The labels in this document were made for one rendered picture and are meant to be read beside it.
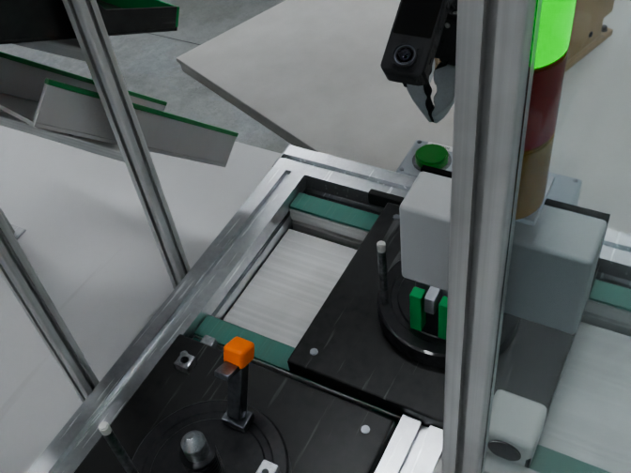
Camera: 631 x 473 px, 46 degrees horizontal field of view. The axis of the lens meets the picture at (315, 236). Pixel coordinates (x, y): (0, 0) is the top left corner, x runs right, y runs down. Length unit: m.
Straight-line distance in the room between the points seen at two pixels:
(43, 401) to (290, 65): 0.70
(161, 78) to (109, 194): 1.87
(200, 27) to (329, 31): 1.89
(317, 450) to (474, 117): 0.39
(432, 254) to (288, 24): 0.98
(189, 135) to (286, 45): 0.55
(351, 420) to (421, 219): 0.27
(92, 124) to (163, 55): 2.37
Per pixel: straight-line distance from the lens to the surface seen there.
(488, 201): 0.39
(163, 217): 0.82
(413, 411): 0.69
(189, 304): 0.81
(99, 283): 1.01
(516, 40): 0.33
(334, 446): 0.67
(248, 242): 0.85
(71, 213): 1.12
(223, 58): 1.36
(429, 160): 0.91
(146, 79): 3.00
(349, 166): 0.92
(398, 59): 0.75
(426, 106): 0.87
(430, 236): 0.47
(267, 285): 0.86
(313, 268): 0.87
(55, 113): 0.72
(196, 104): 2.78
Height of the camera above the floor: 1.56
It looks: 46 degrees down
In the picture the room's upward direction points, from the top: 9 degrees counter-clockwise
